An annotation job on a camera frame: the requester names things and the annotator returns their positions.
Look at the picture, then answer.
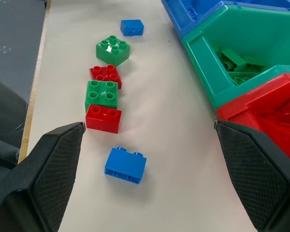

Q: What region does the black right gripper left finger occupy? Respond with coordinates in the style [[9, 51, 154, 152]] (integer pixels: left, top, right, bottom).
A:
[[0, 122, 86, 232]]

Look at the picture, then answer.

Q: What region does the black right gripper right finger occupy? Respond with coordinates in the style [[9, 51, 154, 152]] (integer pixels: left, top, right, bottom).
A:
[[214, 120, 290, 232]]

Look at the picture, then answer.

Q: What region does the red plastic storage bin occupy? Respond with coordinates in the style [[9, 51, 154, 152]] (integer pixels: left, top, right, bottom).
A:
[[216, 73, 290, 166]]

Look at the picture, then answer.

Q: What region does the dark grey robot body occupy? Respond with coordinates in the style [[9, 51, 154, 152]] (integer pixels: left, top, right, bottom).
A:
[[0, 76, 29, 167]]

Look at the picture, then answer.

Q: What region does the red two-stud toy brick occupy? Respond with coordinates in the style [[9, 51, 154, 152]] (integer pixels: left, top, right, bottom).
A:
[[85, 104, 122, 134]]

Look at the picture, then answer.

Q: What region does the blue two-stud toy brick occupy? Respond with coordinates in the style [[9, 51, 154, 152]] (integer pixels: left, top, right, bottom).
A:
[[104, 146, 147, 185], [120, 19, 145, 37]]

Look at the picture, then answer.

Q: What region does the green four-stud toy brick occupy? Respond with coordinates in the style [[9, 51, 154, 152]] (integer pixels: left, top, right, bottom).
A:
[[95, 35, 131, 67], [84, 80, 119, 114]]

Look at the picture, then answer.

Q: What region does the red four-stud toy brick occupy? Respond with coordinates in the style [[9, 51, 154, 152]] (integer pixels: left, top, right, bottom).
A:
[[89, 64, 123, 89]]

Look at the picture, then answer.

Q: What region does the green plastic storage bin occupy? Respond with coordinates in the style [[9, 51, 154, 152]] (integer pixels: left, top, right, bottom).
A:
[[181, 4, 290, 110]]

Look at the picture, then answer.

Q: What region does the blue plastic storage bin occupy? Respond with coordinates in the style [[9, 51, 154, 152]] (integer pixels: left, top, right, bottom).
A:
[[160, 0, 290, 39]]

